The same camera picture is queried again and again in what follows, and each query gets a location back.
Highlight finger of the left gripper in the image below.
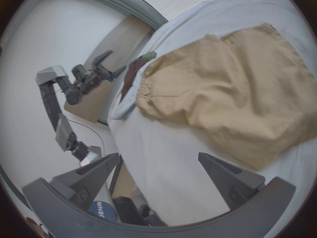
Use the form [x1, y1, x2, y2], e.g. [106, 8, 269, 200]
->
[92, 50, 113, 67]
[99, 65, 127, 82]

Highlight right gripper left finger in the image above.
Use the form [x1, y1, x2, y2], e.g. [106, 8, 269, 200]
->
[51, 153, 121, 210]

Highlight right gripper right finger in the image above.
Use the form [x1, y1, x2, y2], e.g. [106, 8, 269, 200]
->
[198, 152, 266, 212]

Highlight pile of clothes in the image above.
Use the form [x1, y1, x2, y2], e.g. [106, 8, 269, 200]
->
[120, 51, 157, 101]

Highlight bed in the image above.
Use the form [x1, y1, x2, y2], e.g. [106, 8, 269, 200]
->
[108, 0, 317, 228]

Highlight tan shorts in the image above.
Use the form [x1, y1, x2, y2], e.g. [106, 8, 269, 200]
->
[135, 22, 317, 171]

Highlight black cable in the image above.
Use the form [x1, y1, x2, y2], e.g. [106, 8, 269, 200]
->
[66, 119, 105, 156]

